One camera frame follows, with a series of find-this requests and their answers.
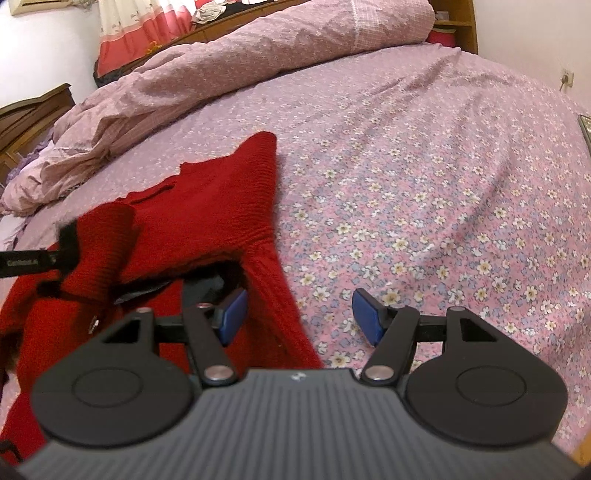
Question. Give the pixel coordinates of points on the pink floral bed sheet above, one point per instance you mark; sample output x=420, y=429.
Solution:
x=415, y=184

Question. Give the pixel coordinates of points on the wooden headboard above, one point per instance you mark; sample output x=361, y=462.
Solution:
x=455, y=14

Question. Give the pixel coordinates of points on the red knitted sweater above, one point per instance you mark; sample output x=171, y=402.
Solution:
x=207, y=207

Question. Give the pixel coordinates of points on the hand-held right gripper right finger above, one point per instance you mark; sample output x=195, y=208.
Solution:
x=367, y=316

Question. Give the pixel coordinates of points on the air conditioner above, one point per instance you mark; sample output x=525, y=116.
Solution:
x=27, y=4

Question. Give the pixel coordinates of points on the pink floral rolled duvet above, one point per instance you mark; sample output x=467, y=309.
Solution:
x=231, y=69

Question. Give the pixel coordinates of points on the crumpled pale cloth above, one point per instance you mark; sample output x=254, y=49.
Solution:
x=207, y=11

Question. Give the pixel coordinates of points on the wall socket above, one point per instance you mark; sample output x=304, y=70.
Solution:
x=566, y=78

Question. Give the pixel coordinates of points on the red box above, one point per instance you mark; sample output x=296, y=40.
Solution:
x=441, y=36

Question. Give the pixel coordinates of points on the lilac frilly cloth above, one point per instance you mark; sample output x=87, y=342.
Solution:
x=25, y=159

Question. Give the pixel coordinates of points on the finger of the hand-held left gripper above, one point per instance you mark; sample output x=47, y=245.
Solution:
x=69, y=249

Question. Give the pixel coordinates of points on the dark wooden cabinet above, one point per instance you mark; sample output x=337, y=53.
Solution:
x=27, y=120

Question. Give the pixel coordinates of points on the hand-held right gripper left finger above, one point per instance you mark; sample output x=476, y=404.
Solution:
x=234, y=318

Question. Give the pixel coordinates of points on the dark cloth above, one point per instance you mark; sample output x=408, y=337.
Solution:
x=244, y=5

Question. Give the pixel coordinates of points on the cream and red curtain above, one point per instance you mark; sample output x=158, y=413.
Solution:
x=134, y=32

